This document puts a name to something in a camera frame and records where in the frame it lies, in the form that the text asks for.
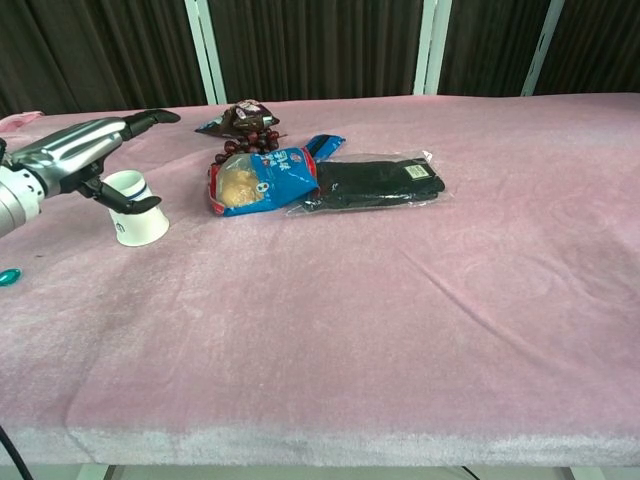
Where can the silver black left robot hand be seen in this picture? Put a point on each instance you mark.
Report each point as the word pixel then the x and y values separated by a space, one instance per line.
pixel 75 147

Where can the white paper cup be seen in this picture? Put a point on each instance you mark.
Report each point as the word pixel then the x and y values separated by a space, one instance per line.
pixel 137 227

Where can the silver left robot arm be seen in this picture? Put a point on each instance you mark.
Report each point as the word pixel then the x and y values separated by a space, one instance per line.
pixel 12 202

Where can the pink fuzzy tablecloth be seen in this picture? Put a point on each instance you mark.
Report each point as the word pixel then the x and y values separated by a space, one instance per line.
pixel 350 300

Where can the small teal capsule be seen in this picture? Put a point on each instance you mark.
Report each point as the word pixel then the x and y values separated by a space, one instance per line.
pixel 10 275

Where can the dark brown snack packet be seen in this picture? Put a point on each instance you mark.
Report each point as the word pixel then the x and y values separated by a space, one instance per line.
pixel 240 120

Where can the dark red grape bunch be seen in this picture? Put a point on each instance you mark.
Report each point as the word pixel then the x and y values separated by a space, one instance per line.
pixel 250 142

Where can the blue snack bag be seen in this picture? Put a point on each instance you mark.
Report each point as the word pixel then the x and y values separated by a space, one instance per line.
pixel 260 182

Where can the black blue striped packet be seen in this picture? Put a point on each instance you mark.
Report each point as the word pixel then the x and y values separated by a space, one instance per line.
pixel 325 144

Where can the dark brown curtain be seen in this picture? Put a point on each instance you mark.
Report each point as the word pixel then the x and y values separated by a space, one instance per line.
pixel 320 45

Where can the black gloves in plastic bag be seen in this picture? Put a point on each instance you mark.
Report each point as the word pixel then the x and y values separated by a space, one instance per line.
pixel 375 182

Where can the white frame post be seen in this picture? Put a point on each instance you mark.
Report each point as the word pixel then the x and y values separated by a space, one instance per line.
pixel 206 50
pixel 542 47
pixel 429 47

